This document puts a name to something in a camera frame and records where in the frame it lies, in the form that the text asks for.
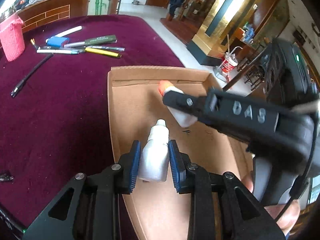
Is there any small white dropper bottle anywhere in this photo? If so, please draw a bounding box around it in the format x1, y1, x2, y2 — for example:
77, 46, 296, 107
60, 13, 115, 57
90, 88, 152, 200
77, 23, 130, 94
138, 119, 169, 182

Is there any white bottle orange cap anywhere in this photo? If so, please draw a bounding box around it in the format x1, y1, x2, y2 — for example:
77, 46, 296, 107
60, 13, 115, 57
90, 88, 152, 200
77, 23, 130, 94
158, 80, 197, 128

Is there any person's right hand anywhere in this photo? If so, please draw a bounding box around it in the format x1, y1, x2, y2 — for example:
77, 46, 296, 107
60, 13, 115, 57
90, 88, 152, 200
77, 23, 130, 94
241, 173, 301, 237

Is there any brown cardboard box tray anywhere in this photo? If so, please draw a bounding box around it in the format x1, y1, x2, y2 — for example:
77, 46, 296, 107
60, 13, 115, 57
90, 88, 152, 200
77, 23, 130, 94
107, 66, 252, 239

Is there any maroon velvet table cloth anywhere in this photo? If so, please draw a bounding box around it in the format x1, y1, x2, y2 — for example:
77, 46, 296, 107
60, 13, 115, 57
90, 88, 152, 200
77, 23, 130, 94
1, 15, 181, 239

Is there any black pen on cloth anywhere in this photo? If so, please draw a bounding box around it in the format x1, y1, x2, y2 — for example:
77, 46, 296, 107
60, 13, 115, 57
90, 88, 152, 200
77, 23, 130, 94
10, 53, 53, 98

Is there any yellow pen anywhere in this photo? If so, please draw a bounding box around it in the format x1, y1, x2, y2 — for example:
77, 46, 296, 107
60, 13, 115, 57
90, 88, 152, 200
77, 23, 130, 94
85, 47, 121, 59

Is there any white pen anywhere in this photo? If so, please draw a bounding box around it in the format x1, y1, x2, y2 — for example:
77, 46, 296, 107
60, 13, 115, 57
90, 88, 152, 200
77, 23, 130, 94
36, 49, 79, 55

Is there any blue lighter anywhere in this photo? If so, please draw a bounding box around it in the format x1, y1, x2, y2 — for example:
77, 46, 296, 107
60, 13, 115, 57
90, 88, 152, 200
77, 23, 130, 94
46, 36, 69, 48

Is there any green marker pen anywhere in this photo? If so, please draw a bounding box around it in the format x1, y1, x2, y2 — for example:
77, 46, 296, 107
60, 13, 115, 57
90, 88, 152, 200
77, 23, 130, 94
64, 35, 117, 48

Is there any pink knitted cup holder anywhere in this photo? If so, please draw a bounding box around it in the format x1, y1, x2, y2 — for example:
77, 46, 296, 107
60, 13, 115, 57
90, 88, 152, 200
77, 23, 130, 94
1, 12, 25, 62

